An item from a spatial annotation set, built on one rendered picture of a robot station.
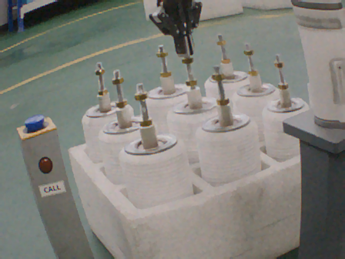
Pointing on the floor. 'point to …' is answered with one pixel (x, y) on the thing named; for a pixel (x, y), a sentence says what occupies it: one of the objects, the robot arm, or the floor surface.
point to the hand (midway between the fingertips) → (184, 45)
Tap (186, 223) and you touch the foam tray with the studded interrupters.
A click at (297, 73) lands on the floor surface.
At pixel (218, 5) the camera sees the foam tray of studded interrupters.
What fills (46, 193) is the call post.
